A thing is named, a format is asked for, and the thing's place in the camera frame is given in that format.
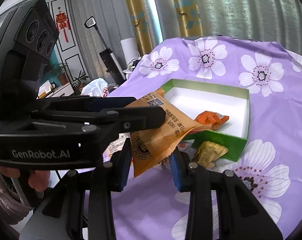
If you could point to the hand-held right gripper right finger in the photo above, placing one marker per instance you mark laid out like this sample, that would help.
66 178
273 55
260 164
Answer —
177 173

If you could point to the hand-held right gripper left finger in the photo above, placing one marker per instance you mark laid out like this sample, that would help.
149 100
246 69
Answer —
124 166

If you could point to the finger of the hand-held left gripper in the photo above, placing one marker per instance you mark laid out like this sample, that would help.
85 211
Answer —
103 103
146 116

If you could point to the large orange snack packet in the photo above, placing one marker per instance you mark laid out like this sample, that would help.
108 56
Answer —
153 145

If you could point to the yellow crinkled snack packet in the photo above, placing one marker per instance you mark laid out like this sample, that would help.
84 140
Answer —
208 153

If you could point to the green cardboard box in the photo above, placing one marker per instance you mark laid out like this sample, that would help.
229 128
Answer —
216 142

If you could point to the small orange snack packet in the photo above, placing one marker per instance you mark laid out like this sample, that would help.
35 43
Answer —
211 120

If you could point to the person's left hand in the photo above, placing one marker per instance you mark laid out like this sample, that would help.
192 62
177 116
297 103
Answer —
38 180

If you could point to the white plastic bag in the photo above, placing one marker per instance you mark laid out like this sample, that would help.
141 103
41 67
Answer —
95 87

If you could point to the white red-print snack packet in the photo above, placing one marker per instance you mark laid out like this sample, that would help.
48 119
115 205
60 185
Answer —
115 146

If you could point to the potted plant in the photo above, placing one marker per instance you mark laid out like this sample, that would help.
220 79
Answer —
80 81
60 71

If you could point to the white low cabinet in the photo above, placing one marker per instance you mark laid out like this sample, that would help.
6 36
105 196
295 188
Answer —
58 91

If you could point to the upright vacuum cleaner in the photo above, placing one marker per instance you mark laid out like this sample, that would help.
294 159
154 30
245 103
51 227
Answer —
110 60

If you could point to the white air purifier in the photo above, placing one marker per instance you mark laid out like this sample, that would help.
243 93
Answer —
129 50

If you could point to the sheer grey curtain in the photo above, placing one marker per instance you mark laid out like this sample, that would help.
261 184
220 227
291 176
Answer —
100 7

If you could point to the yellow patterned curtain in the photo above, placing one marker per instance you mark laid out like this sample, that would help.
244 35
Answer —
138 12

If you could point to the purple floral cloth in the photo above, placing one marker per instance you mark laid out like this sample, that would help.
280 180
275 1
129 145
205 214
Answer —
266 120

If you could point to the red knot wall ornament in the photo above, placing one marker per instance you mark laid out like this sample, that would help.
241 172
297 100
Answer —
62 22

